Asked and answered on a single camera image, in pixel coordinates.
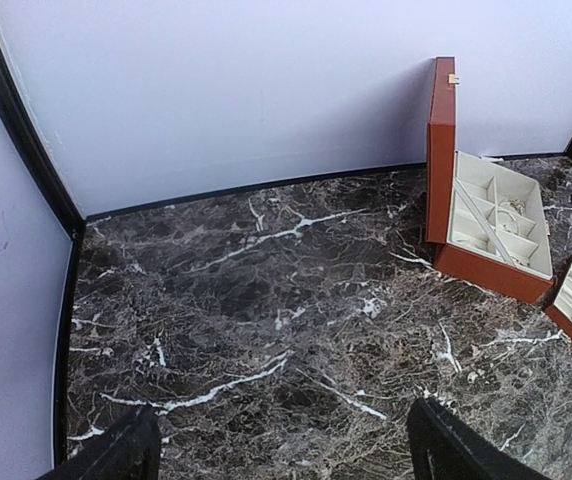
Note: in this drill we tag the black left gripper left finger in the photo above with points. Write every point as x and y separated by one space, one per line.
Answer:
129 449

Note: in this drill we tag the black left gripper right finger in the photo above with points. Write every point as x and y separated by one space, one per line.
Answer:
444 447

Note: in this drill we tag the red wooden jewelry box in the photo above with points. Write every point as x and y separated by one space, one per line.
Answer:
485 220

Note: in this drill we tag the left black frame post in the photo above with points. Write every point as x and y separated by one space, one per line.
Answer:
31 148

